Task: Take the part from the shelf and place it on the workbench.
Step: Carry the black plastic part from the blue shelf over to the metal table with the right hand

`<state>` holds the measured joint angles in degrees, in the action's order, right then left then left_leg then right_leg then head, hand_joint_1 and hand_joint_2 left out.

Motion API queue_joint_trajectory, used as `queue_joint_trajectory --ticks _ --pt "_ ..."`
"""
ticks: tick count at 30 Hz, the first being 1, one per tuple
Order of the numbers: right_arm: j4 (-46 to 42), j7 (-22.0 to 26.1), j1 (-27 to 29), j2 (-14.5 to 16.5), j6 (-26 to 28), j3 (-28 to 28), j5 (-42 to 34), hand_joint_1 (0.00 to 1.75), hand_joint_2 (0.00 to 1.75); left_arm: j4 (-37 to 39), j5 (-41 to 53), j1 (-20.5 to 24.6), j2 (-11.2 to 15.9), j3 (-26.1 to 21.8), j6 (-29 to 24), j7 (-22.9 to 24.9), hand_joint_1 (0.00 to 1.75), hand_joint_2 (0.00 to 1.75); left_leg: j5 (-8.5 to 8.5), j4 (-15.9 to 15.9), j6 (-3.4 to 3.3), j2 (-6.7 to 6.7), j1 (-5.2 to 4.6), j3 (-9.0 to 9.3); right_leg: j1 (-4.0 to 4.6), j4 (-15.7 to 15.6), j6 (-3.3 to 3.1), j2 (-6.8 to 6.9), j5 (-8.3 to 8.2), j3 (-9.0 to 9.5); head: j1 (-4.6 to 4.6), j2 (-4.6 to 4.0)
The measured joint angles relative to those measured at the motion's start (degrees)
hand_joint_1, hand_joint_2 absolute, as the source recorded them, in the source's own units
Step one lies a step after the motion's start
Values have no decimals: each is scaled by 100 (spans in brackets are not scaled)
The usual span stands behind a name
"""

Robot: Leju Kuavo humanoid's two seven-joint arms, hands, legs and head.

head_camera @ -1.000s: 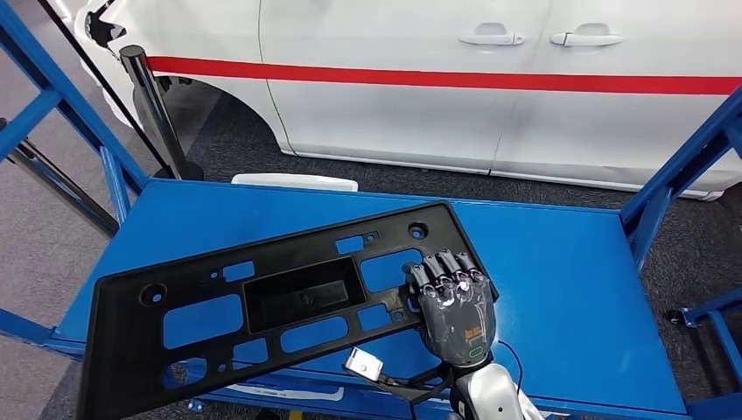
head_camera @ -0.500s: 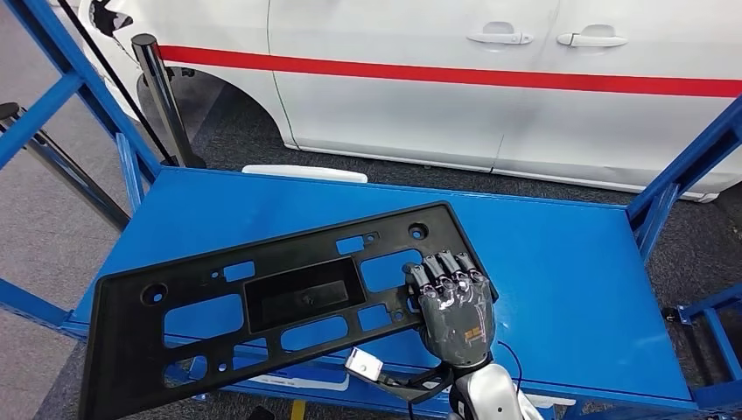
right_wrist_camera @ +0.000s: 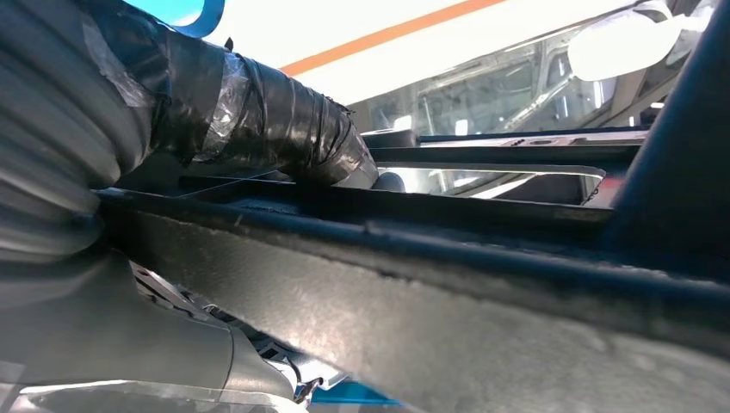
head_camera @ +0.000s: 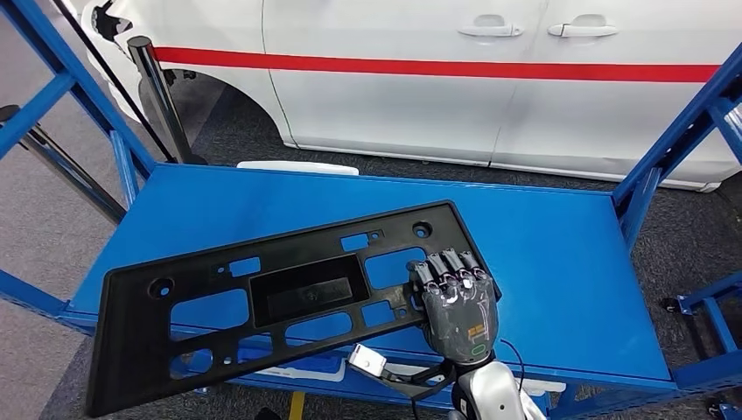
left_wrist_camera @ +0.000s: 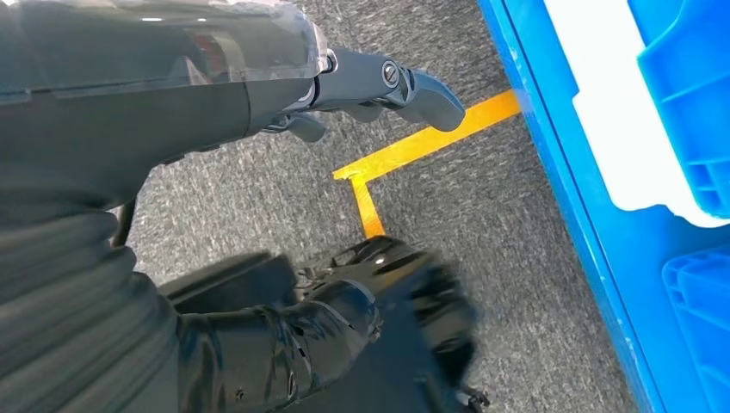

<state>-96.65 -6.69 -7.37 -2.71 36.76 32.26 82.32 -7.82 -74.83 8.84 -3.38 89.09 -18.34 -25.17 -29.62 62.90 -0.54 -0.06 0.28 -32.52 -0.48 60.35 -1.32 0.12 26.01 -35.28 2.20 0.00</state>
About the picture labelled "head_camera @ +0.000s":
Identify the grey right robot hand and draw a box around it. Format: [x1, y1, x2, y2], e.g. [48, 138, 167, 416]
[407, 248, 501, 368]

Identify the black plastic plate bracket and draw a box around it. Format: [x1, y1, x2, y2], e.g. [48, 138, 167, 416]
[85, 199, 502, 418]

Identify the blue metal shelf rack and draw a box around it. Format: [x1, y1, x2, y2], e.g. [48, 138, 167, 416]
[0, 0, 742, 420]

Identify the white car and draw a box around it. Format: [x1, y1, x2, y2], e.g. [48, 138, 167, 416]
[80, 0, 742, 193]

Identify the red barrier belt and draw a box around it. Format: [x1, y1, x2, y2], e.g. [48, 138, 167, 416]
[153, 45, 723, 84]

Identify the thin black rod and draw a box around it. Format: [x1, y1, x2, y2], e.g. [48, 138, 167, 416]
[51, 0, 178, 165]

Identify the black camera bracket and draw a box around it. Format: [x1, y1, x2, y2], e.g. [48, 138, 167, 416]
[376, 361, 459, 401]

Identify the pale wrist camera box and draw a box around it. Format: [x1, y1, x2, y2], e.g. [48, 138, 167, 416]
[347, 343, 389, 378]

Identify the chrome stanchion post dark base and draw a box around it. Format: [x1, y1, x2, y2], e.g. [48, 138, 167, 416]
[126, 35, 208, 166]

